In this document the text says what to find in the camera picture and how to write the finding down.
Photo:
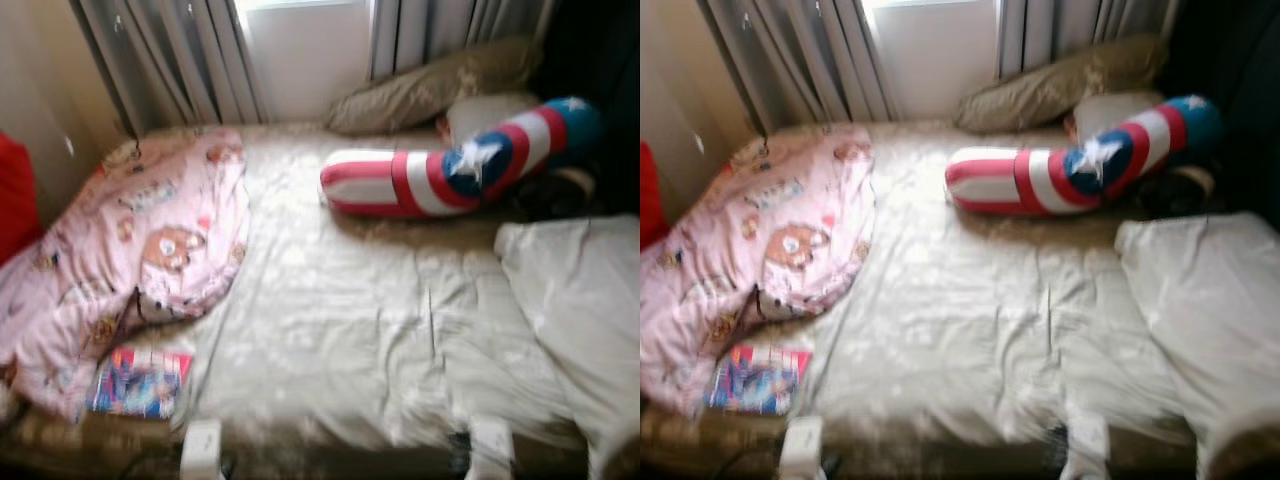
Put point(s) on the pink cartoon print blanket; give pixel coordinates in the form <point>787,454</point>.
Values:
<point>150,220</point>
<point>780,220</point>

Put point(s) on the colourful superhero comic book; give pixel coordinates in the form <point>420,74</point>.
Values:
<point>758,382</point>
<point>140,385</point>

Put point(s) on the large red cushion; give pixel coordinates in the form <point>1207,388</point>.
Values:
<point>15,200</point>
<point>650,200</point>

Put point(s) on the large cream pillow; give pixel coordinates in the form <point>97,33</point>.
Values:
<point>1200,290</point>
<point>580,290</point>

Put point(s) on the black fabric item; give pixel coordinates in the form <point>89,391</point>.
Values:
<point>1165,200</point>
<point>545,200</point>

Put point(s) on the small white pillow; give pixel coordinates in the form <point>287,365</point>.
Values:
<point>1110,108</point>
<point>485,110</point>

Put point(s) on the wide grey curtain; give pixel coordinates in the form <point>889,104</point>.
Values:
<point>170,55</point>
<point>800,55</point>

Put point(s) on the olive floral pillow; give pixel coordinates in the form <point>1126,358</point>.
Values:
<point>420,95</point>
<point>1045,92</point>

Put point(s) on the red white striped shield bolster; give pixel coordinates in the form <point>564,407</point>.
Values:
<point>370,180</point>
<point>995,180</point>

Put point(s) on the narrow grey curtain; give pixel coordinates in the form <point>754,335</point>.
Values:
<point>450,30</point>
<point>1080,30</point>

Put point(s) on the bed with beige floral sheet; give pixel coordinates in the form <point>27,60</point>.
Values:
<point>960,300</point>
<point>340,300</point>

